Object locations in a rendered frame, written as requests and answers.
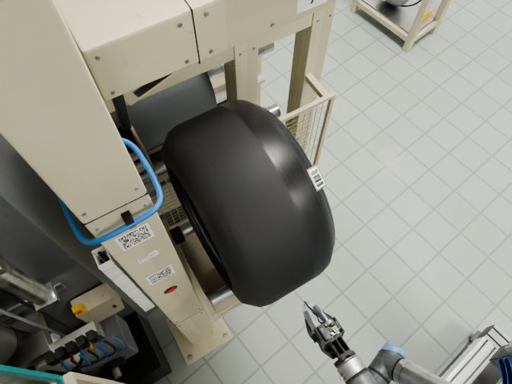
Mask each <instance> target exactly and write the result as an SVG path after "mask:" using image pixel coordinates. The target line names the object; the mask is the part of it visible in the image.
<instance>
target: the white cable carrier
mask: <svg viewBox="0 0 512 384"><path fill-rule="evenodd" d="M91 253H92V254H93V256H94V259H95V261H96V264H97V266H98V269H99V270H101V271H102V272H103V273H104V274H105V275H106V276H107V277H108V278H110V279H111V280H112V281H113V282H114V283H115V284H116V285H117V286H118V287H119V288H121V289H122V291H124V292H125V293H126V294H127V295H128V296H129V297H130V298H131V299H132V300H133V301H134V302H136V303H137V304H138V305H139V306H140V307H141V308H142V309H143V310H144V311H145V312H146V311H148V310H150V309H151V308H153V307H155V306H154V303H153V301H152V299H151V298H150V297H149V296H148V295H147V294H146V293H145V292H144V291H143V289H142V288H141V287H140V286H139V285H138V284H137V283H136V281H135V280H134V279H133V278H132V277H131V276H130V275H129V274H128V273H127V272H126V271H125V270H124V269H123V268H122V267H121V266H120V264H119V263H118V262H117V261H116V260H115V259H114V258H113V256H112V255H111V254H110V253H109V252H108V251H107V250H106V249H105V248H104V246H103V245H102V246H101V247H99V248H96V249H95V250H93V251H91Z"/></svg>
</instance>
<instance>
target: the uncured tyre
mask: <svg viewBox="0 0 512 384"><path fill-rule="evenodd" d="M162 157H163V159H164V162H165V167H166V169H167V172H168V176H169V178H170V181H171V183H172V186H173V188H174V191H175V193H176V194H177V196H178V199H179V201H180V203H181V205H182V207H183V209H184V212H185V213H186V215H187V218H188V219H189V221H190V224H191V225H192V227H193V229H194V231H195V233H196V235H197V237H198V239H199V240H200V243H201V245H202V246H203V248H204V250H205V251H206V253H207V255H208V256H209V258H210V260H211V261H212V263H213V265H214V267H215V268H216V270H217V271H218V273H219V275H220V276H221V278H222V279H223V281H224V282H225V283H226V285H227V286H228V288H229V289H230V290H231V291H232V292H233V293H234V295H235V296H236V297H237V299H238V300H239V301H240V302H241V303H244V304H247V305H250V306H257V307H263V306H268V305H271V304H273V303H274V302H276V301H277V300H279V299H281V298H283V297H284V296H286V295H287V294H289V293H291V292H292V291H294V290H296V289H298V288H299V287H301V286H302V285H304V284H306V283H308V282H309V281H310V280H313V279H314V278H316V277H317V276H318V275H319V274H320V273H321V272H322V271H323V270H324V269H325V268H326V267H327V266H328V265H329V264H330V262H331V256H332V253H333V250H334V244H335V228H334V220H333V216H332V213H331V208H330V206H329V203H328V199H327V197H326V194H325V191H324V189H323V188H322V189H321V190H319V191H316V189H315V187H314V185H313V183H312V181H311V179H310V177H309V175H308V173H307V171H306V170H308V169H309V168H311V167H312V164H311V162H310V161H309V159H308V157H307V155H306V154H305V152H304V151H303V149H302V147H301V146H300V144H299V143H298V142H297V140H296V138H295V137H294V136H293V134H292V133H291V132H290V131H289V130H288V129H287V127H286V126H285V125H284V124H283V123H282V122H281V121H280V120H279V119H278V118H277V117H276V116H275V115H274V114H272V113H271V112H270V111H269V110H267V109H266V108H264V107H261V106H259V105H256V104H253V103H251V102H249V101H245V100H237V101H228V102H226V103H224V104H221V105H219V106H218V107H214V108H213V109H211V110H208V111H207V112H204V113H202V114H200V115H198V116H195V117H193V118H191V119H189V120H186V121H184V122H183V123H180V124H178V125H177V126H175V127H174V128H173V129H172V130H170V131H169V132H168V134H167V136H166V138H165V141H164V144H163V146H162ZM294 285H295V286H294ZM292 286H293V287H292ZM290 287H291V288H290ZM289 288H290V289H289ZM285 290H286V291H285ZM284 291H285V292H284ZM277 295H279V296H277ZM274 297H275V298H274Z"/></svg>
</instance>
